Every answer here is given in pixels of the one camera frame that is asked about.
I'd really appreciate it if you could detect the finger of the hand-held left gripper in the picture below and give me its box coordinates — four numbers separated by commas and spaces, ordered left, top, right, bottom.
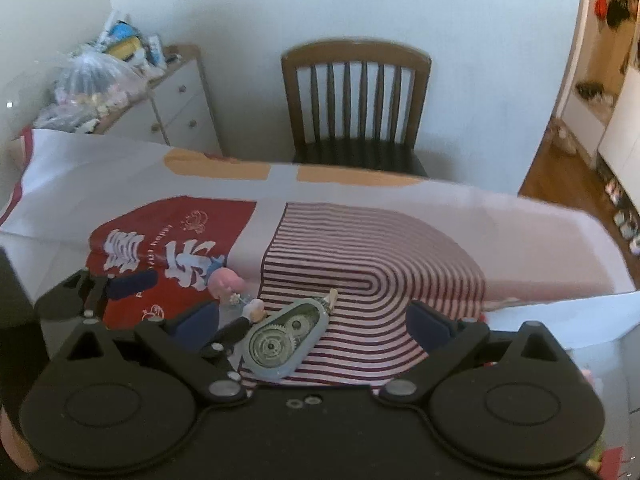
35, 267, 160, 331
201, 315, 252, 361

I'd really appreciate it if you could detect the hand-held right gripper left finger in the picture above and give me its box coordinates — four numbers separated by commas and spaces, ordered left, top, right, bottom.
65, 304, 251, 403

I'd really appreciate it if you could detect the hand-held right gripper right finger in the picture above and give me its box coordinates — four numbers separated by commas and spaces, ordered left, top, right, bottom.
374, 300, 568, 405

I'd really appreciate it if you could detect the grey correction tape dispenser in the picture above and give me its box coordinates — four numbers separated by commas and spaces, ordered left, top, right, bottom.
241, 290, 338, 380

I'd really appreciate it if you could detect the pink-haired toy figure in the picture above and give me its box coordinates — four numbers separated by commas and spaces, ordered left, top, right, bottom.
206, 266, 247, 303

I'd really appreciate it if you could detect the red cardboard box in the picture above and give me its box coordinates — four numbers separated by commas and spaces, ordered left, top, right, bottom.
480, 290, 640, 480

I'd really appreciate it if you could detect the white cardboard box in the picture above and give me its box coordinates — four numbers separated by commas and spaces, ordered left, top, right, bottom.
0, 127, 638, 386

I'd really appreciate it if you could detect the white drawer cabinet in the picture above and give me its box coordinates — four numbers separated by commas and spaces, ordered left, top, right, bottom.
95, 45, 226, 158

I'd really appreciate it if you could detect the clear plastic bag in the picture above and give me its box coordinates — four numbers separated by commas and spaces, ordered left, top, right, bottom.
32, 50, 146, 133

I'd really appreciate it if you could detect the row of shoes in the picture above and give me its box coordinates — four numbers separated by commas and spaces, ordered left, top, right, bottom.
602, 175, 640, 256

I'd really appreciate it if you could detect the white tube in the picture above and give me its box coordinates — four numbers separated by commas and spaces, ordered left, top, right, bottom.
147, 34, 167, 70

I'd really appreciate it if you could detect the blue and yellow package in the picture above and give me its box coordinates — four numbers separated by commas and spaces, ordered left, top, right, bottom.
105, 20, 148, 63

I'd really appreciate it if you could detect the brown wooden chair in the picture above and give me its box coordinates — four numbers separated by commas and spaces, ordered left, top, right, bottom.
280, 40, 433, 178

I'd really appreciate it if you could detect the black item on bench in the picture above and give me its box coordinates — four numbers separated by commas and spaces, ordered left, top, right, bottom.
575, 82, 608, 101

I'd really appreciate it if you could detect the black hanging bag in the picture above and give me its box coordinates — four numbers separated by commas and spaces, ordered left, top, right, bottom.
606, 0, 638, 28

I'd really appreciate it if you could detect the white wall cabinet unit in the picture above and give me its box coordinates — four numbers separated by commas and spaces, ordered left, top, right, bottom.
555, 0, 640, 181

